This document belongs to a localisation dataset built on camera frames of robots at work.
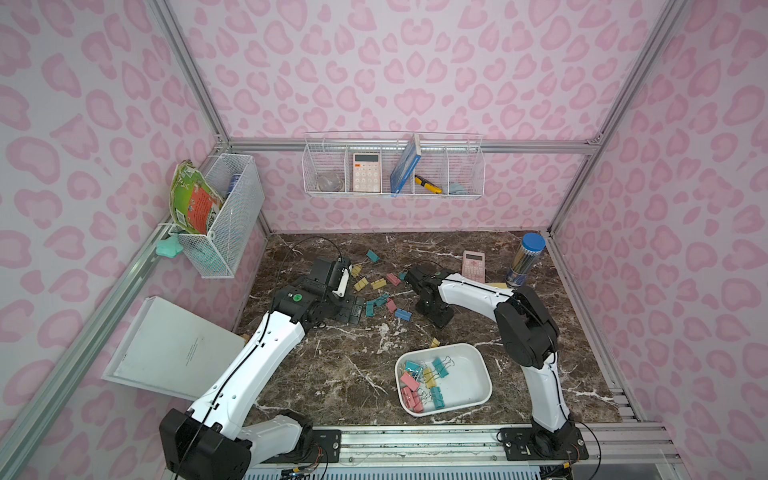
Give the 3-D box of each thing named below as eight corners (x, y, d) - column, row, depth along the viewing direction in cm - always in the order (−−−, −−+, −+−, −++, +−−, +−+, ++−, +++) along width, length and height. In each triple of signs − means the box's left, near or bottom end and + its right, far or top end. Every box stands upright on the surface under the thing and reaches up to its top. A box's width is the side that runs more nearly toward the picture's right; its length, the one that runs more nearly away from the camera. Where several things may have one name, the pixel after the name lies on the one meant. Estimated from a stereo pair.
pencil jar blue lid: (504, 284, 107) (521, 247, 91) (508, 268, 111) (526, 230, 96) (522, 291, 105) (543, 254, 90) (526, 274, 109) (546, 236, 94)
